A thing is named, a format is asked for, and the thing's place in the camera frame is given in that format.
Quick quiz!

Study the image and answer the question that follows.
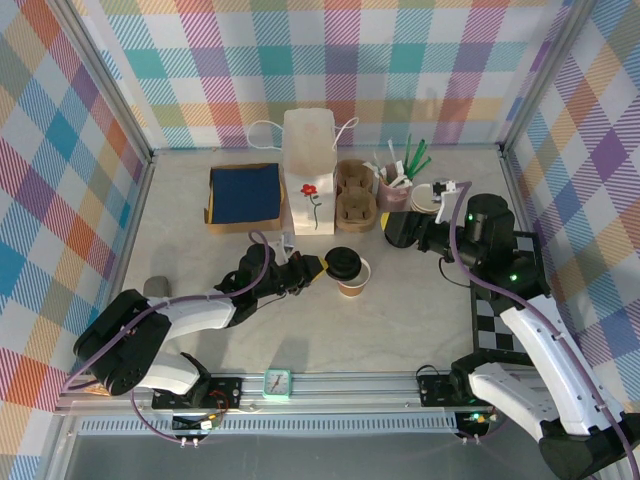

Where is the aluminium frame post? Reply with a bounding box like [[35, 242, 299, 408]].
[[47, 0, 156, 166], [499, 0, 599, 156]]

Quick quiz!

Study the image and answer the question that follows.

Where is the pink straw holder cup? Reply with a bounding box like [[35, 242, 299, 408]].
[[377, 175, 413, 211]]

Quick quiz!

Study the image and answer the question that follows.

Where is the brown paper coffee cup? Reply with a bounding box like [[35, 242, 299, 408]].
[[337, 257, 374, 299]]

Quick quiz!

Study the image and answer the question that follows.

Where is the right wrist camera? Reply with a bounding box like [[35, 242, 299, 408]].
[[430, 179, 460, 224]]

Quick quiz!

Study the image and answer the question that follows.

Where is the aluminium table front rail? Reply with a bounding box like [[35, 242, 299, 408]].
[[53, 368, 610, 415]]

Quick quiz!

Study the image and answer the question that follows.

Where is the stack of brown paper cups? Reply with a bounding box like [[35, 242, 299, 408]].
[[410, 182, 444, 217]]

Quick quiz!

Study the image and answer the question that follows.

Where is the small controller circuit board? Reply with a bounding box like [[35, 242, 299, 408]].
[[172, 412, 224, 435], [457, 409, 501, 432]]

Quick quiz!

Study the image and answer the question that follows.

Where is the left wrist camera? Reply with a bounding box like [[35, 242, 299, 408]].
[[272, 232, 297, 266]]

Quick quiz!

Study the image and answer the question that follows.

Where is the grey slotted cable duct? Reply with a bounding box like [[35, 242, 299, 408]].
[[74, 417, 459, 435]]

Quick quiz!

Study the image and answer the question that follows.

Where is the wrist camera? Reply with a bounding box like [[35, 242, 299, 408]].
[[430, 179, 460, 224], [272, 232, 297, 266]]

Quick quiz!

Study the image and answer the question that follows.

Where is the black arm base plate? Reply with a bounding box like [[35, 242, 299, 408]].
[[417, 373, 511, 408], [151, 377, 243, 412]]

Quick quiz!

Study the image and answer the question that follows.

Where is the black grey checkerboard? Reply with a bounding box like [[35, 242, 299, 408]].
[[469, 230, 545, 354]]

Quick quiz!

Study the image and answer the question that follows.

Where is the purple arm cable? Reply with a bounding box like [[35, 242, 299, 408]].
[[449, 180, 632, 464], [63, 229, 275, 446]]

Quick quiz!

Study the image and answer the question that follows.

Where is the small teal clock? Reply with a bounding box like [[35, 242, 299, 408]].
[[262, 368, 295, 401]]

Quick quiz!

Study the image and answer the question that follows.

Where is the white flower-print paper bag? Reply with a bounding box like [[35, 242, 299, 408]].
[[247, 107, 361, 238]]

